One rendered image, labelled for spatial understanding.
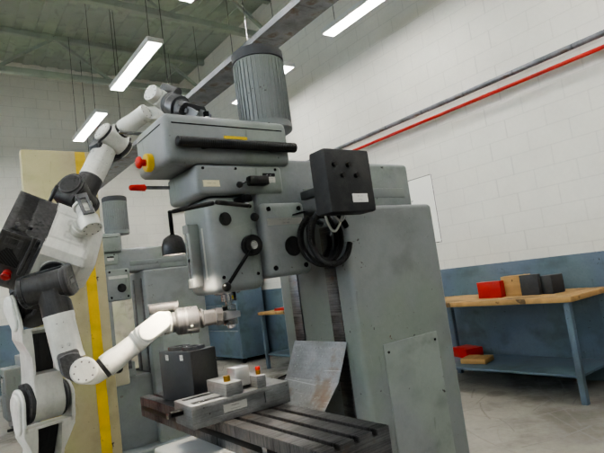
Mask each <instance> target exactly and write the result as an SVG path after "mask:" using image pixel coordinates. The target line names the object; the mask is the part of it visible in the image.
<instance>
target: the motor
mask: <svg viewBox="0 0 604 453"><path fill-rule="evenodd" d="M231 60H232V68H233V74H234V81H235V95H236V102H237V109H238V117H239V120H246V121H256V122H266V123H276V124H281V125H282V126H283V127H284V129H285V135H286V136H287V135H288V134H290V133H291V131H292V129H293V128H292V123H291V117H290V109H289V98H288V90H287V84H286V77H285V70H284V64H283V56H282V51H281V50H280V49H279V48H278V47H276V46H274V45H271V44H268V43H254V44H249V45H246V46H243V47H241V48H240V49H237V50H236V51H235V52H234V53H233V55H232V57H231Z"/></svg>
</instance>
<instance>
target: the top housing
mask: <svg viewBox="0 0 604 453"><path fill-rule="evenodd" d="M176 136H192V137H204V138H230V139H231V138H232V139H244V140H258V141H259V140H260V141H271V142H284V143H285V142H286V135H285V129H284V127H283V126H282V125H281V124H276V123H266V122H256V121H246V120H228V119H218V118H208V117H198V116H188V115H179V114H170V113H165V114H163V115H162V116H161V117H159V118H158V119H157V120H156V121H155V122H154V123H153V124H152V125H150V126H149V127H148V128H147V129H146V130H145V131H144V132H142V133H141V134H140V135H139V136H138V138H137V147H138V156H141V158H143V155H144V154H152V155H153V157H154V159H155V167H154V170H153V171H152V172H151V173H148V172H145V171H144V170H143V166H142V167H141V169H139V172H140V176H141V178H143V179H144V180H172V179H173V178H174V177H176V176H178V175H179V174H181V173H183V172H185V171H187V170H188V169H190V168H192V167H193V166H194V165H196V164H213V165H242V166H286V165H288V163H289V156H288V153H287V152H272V153H270V152H269V151H253V150H252V151H251V150H234V149H221V148H220V149H217V148H206V149H201V148H200V147H178V146H176V145H175V138H176ZM286 143H287V142H286Z"/></svg>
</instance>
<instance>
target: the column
mask: <svg viewBox="0 0 604 453"><path fill-rule="evenodd" d="M319 219H320V220H322V221H323V222H324V225H323V226H322V227H320V226H319V225H317V224H315V244H316V246H317V249H318V251H319V253H320V254H323V253H324V251H325V248H326V246H327V240H326V235H331V236H332V240H333V232H332V231H331V230H330V228H329V227H328V226H327V224H326V221H325V219H324V218H319ZM345 219H346V221H347V222H348V224H349V226H348V227H347V228H344V227H343V226H342V224H341V226H342V230H343V233H344V246H343V249H342V253H341V255H340V256H339V258H338V259H340V258H341V257H342V256H343V254H344V252H345V249H346V245H347V242H352V248H351V255H350V256H349V258H348V259H347V260H346V262H345V263H343V264H342V265H340V266H337V267H328V266H327V267H318V266H315V265H314V264H313V263H310V266H311V269H310V271H309V272H308V273H303V274H297V275H290V276H284V277H280V285H281V292H282V299H283V306H284V313H285V320H286V327H287V334H288V341H289V354H290V357H291V354H292V351H293V347H294V343H295V341H320V342H347V346H346V351H345V355H344V360H343V364H342V372H341V375H340V380H339V384H338V386H337V387H336V389H335V391H334V393H333V397H332V399H331V401H330V403H329V404H328V406H327V408H326V410H325V412H326V413H334V414H339V415H342V416H347V417H351V418H356V419H361V420H365V421H370V422H377V423H382V424H386V425H388V427H389V433H390V439H391V446H392V451H393V453H470V451H469V446H468V440H467V435H466V424H465V418H464V413H463V407H462V402H461V395H460V390H459V384H458V379H457V368H456V362H455V357H454V351H453V346H452V341H451V334H450V329H449V319H448V313H447V308H446V301H445V296H444V290H443V285H442V279H441V274H440V263H439V257H438V252H437V246H436V240H435V235H434V229H433V224H432V218H431V208H430V206H429V205H427V204H413V205H383V206H376V210H374V211H372V212H369V213H365V214H361V215H345ZM333 243H334V240H333ZM332 252H333V245H332V250H331V252H330V254H329V256H328V257H330V256H331V255H332ZM338 259H337V260H338Z"/></svg>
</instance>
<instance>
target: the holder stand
mask: <svg viewBox="0 0 604 453"><path fill-rule="evenodd" d="M159 359H160V368H161V377H162V385H163V394H164V399H171V400H179V399H183V398H186V397H190V396H194V395H199V394H203V393H207V392H208V388H207V380H208V379H212V378H218V366H217V359H216V351H215V346H205V343H201V344H193V345H189V344H181V345H175V346H172V347H168V351H160V352H159Z"/></svg>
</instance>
